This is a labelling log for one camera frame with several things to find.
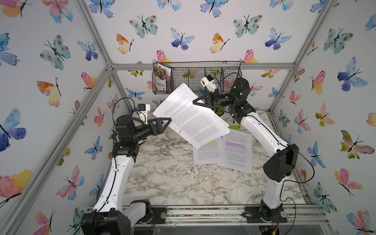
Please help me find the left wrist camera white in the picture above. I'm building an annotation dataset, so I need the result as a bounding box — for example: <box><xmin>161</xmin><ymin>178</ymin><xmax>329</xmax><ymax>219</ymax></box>
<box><xmin>138</xmin><ymin>103</ymin><xmax>150</xmax><ymax>124</ymax></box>

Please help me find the green toy trowel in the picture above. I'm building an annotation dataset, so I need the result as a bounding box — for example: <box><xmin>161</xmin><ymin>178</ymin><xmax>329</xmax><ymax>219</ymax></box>
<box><xmin>230</xmin><ymin>125</ymin><xmax>242</xmax><ymax>131</ymax></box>

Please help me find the black wire basket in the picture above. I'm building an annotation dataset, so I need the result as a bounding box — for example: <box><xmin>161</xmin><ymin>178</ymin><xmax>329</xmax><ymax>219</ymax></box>
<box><xmin>148</xmin><ymin>61</ymin><xmax>242</xmax><ymax>95</ymax></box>

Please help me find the purple highlighted document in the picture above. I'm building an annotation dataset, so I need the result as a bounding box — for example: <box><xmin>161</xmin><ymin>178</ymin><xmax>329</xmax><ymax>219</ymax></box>
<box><xmin>217</xmin><ymin>129</ymin><xmax>253</xmax><ymax>174</ymax></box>

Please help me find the plain text document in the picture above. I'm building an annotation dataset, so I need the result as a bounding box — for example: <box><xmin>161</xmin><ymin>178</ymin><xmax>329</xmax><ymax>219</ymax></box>
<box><xmin>153</xmin><ymin>83</ymin><xmax>230</xmax><ymax>148</ymax></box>

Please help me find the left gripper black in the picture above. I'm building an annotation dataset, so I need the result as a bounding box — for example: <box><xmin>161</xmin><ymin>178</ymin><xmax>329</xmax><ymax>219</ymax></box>
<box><xmin>132</xmin><ymin>118</ymin><xmax>170</xmax><ymax>144</ymax></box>

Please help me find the seed packet in basket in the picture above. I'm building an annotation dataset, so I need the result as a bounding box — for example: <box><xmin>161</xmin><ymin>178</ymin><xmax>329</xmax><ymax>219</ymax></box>
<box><xmin>154</xmin><ymin>63</ymin><xmax>172</xmax><ymax>93</ymax></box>

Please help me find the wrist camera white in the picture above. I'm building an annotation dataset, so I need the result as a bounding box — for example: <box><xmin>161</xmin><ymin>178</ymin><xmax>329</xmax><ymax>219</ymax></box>
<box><xmin>138</xmin><ymin>103</ymin><xmax>150</xmax><ymax>124</ymax></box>
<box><xmin>201</xmin><ymin>74</ymin><xmax>218</xmax><ymax>93</ymax></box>

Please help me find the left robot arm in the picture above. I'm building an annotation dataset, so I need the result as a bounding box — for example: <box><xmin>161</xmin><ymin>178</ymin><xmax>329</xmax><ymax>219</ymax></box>
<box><xmin>71</xmin><ymin>104</ymin><xmax>172</xmax><ymax>235</ymax></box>

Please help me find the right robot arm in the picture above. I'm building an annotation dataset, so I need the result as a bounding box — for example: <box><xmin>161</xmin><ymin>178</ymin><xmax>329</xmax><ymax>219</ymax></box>
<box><xmin>193</xmin><ymin>75</ymin><xmax>300</xmax><ymax>223</ymax></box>

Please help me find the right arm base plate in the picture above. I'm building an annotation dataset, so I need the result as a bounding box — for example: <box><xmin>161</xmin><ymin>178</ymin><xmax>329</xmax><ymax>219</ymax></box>
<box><xmin>241</xmin><ymin>204</ymin><xmax>287</xmax><ymax>223</ymax></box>

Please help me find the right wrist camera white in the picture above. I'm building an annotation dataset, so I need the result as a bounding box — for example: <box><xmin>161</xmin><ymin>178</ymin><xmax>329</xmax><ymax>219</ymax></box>
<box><xmin>201</xmin><ymin>74</ymin><xmax>218</xmax><ymax>93</ymax></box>

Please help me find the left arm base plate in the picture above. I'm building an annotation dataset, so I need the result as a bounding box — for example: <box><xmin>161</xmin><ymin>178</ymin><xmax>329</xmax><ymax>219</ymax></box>
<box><xmin>129</xmin><ymin>199</ymin><xmax>167</xmax><ymax>224</ymax></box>

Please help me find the yellow highlighted document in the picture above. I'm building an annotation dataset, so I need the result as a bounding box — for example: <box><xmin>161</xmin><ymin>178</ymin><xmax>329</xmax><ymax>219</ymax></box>
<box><xmin>193</xmin><ymin>137</ymin><xmax>225</xmax><ymax>165</ymax></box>

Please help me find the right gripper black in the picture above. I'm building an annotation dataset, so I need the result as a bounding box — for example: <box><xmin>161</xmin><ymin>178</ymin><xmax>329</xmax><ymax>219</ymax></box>
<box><xmin>195</xmin><ymin>91</ymin><xmax>240</xmax><ymax>112</ymax></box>

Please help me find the potted flower plant white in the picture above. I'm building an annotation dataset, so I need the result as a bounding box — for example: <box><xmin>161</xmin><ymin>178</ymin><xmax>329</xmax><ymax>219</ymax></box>
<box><xmin>214</xmin><ymin>107</ymin><xmax>225</xmax><ymax>117</ymax></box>

